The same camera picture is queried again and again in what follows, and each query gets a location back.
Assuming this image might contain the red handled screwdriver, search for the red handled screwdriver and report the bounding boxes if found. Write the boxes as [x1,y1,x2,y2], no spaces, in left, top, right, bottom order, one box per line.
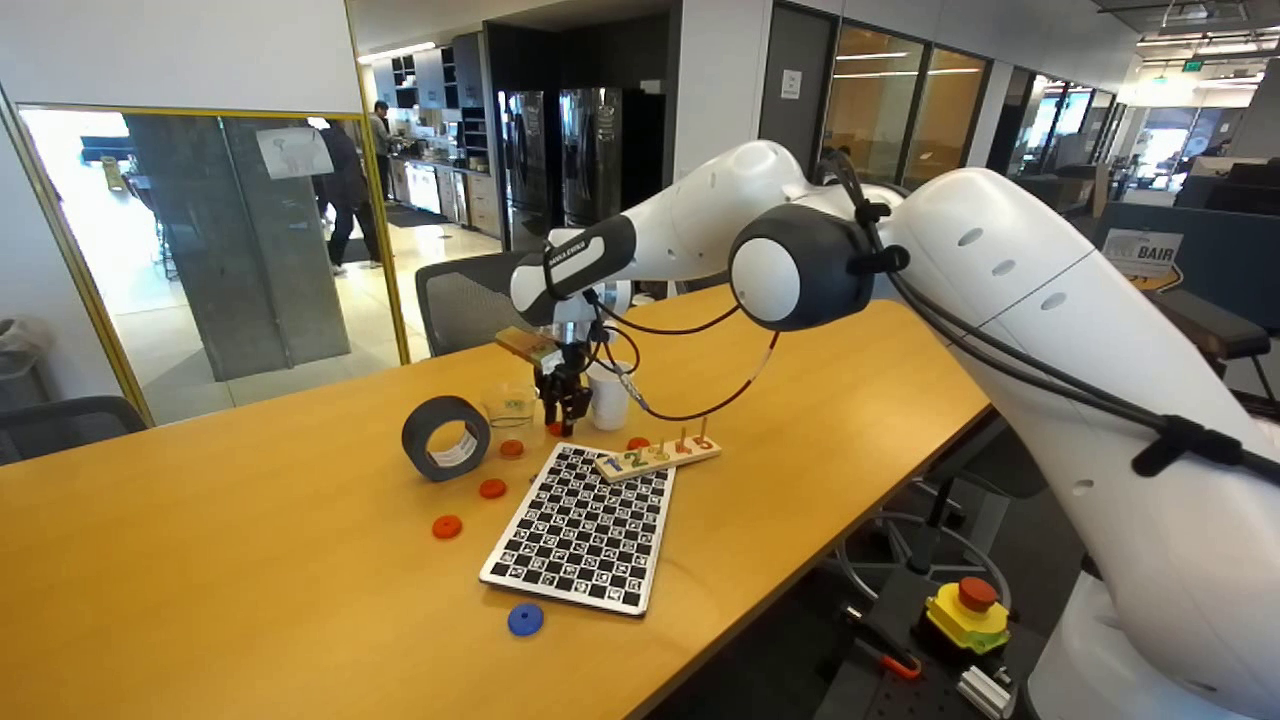
[838,626,927,687]

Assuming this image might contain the silver metal bracket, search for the silver metal bracket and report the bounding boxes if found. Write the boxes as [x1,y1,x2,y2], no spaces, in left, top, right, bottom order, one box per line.
[957,660,1019,720]

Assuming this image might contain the black white checkerboard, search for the black white checkerboard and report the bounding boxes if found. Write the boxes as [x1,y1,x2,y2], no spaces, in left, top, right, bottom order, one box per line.
[474,439,678,620]

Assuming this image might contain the grey tape roll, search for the grey tape roll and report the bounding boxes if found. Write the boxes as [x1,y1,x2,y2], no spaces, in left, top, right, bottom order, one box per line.
[394,392,494,487]

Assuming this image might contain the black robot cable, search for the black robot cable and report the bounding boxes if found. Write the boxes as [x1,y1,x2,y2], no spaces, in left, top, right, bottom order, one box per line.
[590,155,1280,492]

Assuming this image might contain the gold framed glass partition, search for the gold framed glass partition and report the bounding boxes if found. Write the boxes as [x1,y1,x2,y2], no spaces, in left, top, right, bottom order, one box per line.
[0,81,418,431]

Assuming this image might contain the dark grey door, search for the dark grey door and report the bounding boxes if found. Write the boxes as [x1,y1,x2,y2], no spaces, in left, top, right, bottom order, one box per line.
[757,3,838,151]

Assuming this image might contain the kitchen counter cabinets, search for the kitchen counter cabinets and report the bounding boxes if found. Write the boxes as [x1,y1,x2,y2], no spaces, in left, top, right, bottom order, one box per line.
[360,35,507,250]

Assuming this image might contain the black office chair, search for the black office chair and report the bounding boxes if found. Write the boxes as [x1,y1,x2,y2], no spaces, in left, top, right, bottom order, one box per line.
[832,395,1070,634]

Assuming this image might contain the grey office chair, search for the grey office chair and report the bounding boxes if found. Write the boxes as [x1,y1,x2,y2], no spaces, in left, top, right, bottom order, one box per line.
[411,243,563,362]

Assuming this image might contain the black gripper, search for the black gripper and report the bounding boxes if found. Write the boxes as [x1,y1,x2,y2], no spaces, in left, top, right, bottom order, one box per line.
[533,334,600,431]

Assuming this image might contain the clear plastic cup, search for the clear plastic cup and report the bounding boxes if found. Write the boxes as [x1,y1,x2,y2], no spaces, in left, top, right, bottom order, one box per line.
[484,380,543,460]

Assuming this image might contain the white and yellow sign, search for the white and yellow sign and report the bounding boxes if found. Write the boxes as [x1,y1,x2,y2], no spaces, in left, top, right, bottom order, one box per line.
[1101,223,1188,300]

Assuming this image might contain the person in dark hoodie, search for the person in dark hoodie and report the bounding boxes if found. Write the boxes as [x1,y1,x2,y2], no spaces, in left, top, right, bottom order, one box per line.
[310,115,386,271]

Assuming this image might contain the wooden peg board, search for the wooden peg board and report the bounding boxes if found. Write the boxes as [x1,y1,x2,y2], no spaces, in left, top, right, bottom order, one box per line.
[590,426,722,484]

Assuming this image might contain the stainless steel refrigerator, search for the stainless steel refrigerator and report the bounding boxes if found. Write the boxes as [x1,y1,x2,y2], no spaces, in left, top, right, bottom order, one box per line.
[557,86,630,234]
[493,86,558,251]

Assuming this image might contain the yellow red emergency stop button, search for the yellow red emergency stop button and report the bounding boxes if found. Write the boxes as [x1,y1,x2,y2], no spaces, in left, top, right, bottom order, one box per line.
[925,572,1015,660]

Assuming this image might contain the dark cushioned bench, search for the dark cushioned bench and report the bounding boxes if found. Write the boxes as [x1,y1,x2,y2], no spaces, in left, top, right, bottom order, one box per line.
[1147,279,1275,406]

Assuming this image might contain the white paper sheet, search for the white paper sheet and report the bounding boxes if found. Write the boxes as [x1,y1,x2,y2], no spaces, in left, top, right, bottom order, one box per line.
[253,119,336,185]

